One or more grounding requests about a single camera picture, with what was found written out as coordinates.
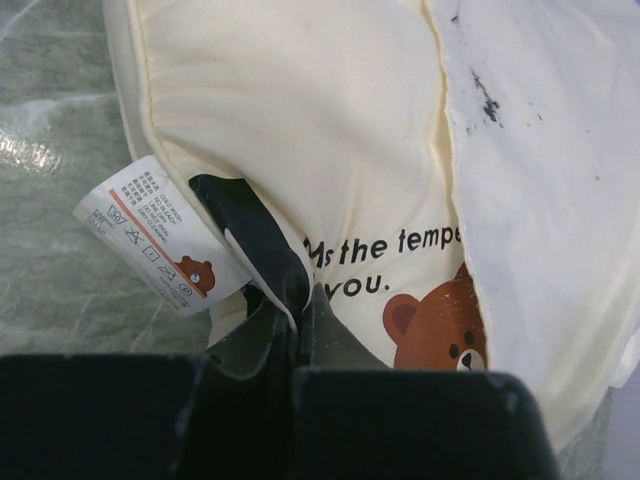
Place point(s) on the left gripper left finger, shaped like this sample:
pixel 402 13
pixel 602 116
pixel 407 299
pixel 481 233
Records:
pixel 216 415

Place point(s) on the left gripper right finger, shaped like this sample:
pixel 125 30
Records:
pixel 402 424

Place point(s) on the cream bear print pillow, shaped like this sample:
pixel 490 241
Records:
pixel 301 148

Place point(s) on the cream pillowcase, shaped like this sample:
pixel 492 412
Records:
pixel 543 104

